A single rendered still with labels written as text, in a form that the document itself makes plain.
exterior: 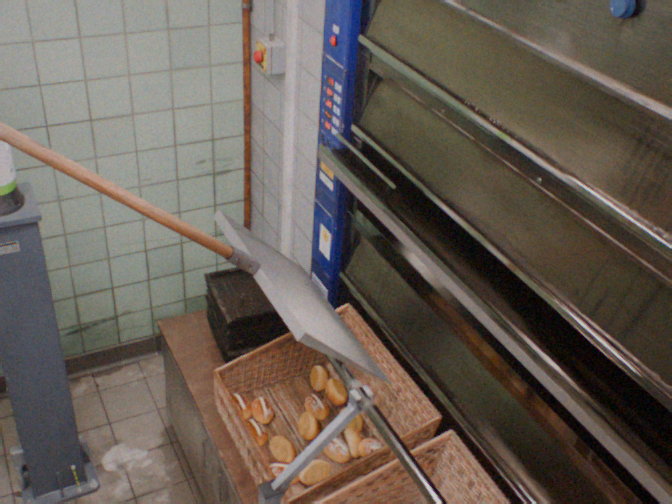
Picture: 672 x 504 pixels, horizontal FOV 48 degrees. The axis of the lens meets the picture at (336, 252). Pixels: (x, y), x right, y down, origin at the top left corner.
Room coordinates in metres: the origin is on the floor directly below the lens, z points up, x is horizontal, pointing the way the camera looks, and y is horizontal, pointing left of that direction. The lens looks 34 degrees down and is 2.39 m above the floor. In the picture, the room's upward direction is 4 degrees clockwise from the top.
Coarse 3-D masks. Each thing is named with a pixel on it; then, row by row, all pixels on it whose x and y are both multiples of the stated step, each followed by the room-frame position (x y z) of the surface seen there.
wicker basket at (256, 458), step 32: (352, 320) 1.91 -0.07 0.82; (256, 352) 1.79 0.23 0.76; (288, 352) 1.85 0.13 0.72; (320, 352) 1.91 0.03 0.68; (384, 352) 1.75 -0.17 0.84; (224, 384) 1.67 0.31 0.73; (256, 384) 1.79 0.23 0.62; (288, 384) 1.84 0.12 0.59; (384, 384) 1.69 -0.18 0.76; (416, 384) 1.61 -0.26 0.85; (224, 416) 1.66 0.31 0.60; (288, 416) 1.70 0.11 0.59; (416, 416) 1.55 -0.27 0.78; (256, 448) 1.43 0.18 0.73; (384, 448) 1.40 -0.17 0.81; (256, 480) 1.43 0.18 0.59; (352, 480) 1.36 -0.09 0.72
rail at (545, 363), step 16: (320, 144) 1.94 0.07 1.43; (336, 160) 1.85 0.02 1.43; (352, 176) 1.77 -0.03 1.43; (368, 192) 1.70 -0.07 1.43; (384, 208) 1.62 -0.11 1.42; (400, 224) 1.56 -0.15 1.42; (416, 240) 1.49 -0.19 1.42; (432, 256) 1.43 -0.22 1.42; (448, 272) 1.37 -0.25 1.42; (464, 288) 1.32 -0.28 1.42; (480, 304) 1.27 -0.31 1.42; (496, 320) 1.22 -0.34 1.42; (512, 336) 1.17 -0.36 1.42; (528, 352) 1.13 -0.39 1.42; (544, 368) 1.09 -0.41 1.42; (560, 384) 1.05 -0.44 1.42; (576, 384) 1.04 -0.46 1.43; (576, 400) 1.01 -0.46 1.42; (592, 400) 1.00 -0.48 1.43; (592, 416) 0.97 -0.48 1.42; (608, 416) 0.96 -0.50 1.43; (608, 432) 0.94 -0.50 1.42; (624, 432) 0.93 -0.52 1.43; (624, 448) 0.90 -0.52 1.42; (640, 448) 0.89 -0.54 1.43; (640, 464) 0.87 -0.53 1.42; (656, 464) 0.86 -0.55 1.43; (656, 480) 0.84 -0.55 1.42
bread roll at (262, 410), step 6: (258, 402) 1.69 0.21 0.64; (264, 402) 1.69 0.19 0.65; (252, 408) 1.69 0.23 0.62; (258, 408) 1.67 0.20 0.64; (264, 408) 1.67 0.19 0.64; (270, 408) 1.68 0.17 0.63; (258, 414) 1.66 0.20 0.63; (264, 414) 1.65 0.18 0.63; (270, 414) 1.66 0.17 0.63; (258, 420) 1.65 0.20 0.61; (264, 420) 1.64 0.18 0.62; (270, 420) 1.65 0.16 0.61
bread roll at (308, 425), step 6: (306, 414) 1.65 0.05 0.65; (312, 414) 1.66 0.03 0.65; (300, 420) 1.65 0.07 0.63; (306, 420) 1.63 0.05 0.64; (312, 420) 1.63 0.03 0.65; (300, 426) 1.63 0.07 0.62; (306, 426) 1.61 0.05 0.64; (312, 426) 1.60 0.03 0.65; (318, 426) 1.62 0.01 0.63; (300, 432) 1.61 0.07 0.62; (306, 432) 1.59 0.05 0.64; (312, 432) 1.59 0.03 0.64; (318, 432) 1.60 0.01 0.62; (306, 438) 1.58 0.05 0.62; (312, 438) 1.58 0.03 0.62
